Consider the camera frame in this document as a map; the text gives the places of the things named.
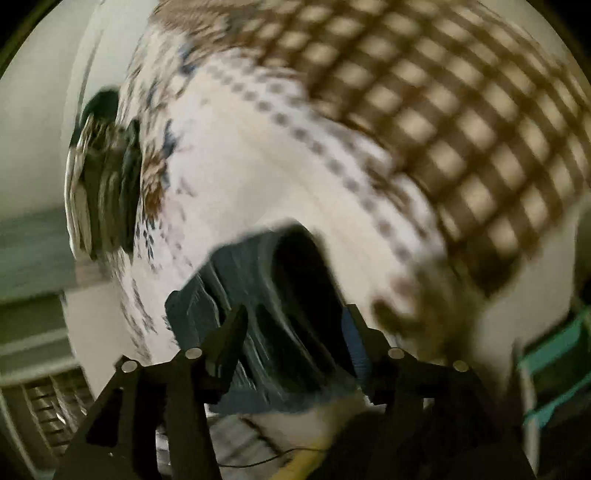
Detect dark blue denim pants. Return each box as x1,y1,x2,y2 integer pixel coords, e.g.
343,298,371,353
164,223,356,415

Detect white floral bed blanket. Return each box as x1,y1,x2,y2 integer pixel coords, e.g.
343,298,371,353
116,1,590,364

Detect teal plastic crate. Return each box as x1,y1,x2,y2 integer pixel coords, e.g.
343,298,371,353
515,307,590,477

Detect white shelf rack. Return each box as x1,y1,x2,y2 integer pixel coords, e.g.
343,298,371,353
1,295,92,479

